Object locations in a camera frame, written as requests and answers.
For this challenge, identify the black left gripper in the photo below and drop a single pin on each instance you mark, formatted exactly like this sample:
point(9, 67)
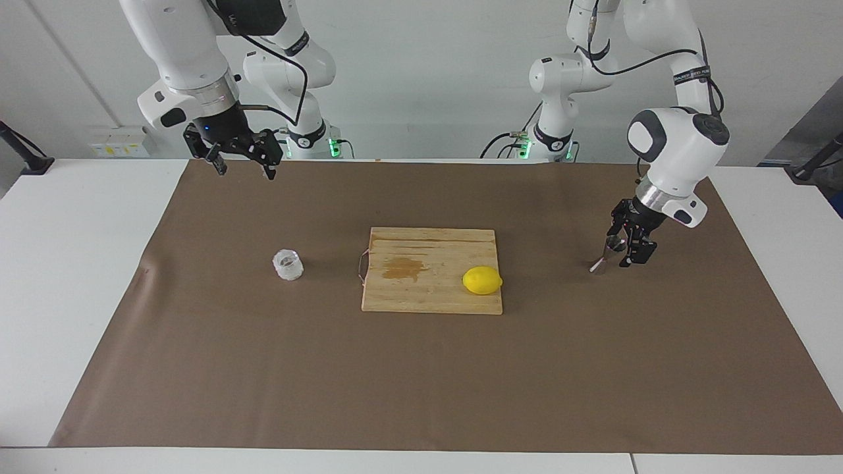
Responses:
point(644, 216)

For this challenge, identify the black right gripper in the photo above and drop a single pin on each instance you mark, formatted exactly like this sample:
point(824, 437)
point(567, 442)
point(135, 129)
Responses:
point(224, 128)

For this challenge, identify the steel jigger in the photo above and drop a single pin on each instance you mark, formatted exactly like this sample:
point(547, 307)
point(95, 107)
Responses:
point(602, 262)

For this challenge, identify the clear glass cup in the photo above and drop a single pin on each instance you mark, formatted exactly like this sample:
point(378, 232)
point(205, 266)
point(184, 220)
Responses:
point(288, 266)

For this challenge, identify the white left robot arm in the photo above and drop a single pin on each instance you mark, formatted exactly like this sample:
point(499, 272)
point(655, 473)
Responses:
point(678, 145)

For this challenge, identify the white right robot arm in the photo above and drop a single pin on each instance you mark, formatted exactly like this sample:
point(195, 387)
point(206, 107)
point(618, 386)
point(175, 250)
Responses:
point(184, 52)

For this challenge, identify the yellow lemon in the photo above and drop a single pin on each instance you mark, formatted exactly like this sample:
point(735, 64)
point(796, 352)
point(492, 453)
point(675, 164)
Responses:
point(482, 280)

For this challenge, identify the black clamp stand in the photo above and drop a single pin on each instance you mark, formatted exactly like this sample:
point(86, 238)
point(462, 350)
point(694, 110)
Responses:
point(29, 161)
point(813, 164)

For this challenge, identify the wooden cutting board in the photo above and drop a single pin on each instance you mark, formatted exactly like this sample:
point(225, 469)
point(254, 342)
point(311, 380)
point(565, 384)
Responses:
point(428, 289)

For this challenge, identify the brown table mat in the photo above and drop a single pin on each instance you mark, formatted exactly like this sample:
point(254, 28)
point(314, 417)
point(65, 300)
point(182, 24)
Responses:
point(421, 375)

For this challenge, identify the white wall socket box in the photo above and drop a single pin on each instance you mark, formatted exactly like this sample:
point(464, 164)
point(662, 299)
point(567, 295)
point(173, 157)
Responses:
point(118, 141)

